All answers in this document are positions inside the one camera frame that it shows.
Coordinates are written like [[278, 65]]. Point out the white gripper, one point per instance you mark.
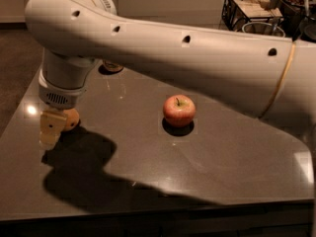
[[60, 98]]

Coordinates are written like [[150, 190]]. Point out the orange fruit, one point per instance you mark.
[[72, 119]]

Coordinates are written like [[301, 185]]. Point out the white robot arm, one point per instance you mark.
[[269, 78]]

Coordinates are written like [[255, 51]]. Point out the gold soda can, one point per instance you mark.
[[112, 67]]

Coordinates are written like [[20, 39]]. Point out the red apple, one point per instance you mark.
[[179, 110]]

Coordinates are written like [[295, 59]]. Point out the wooden blocks in basket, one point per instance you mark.
[[258, 8]]

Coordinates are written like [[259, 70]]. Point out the black wire basket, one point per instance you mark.
[[235, 19]]

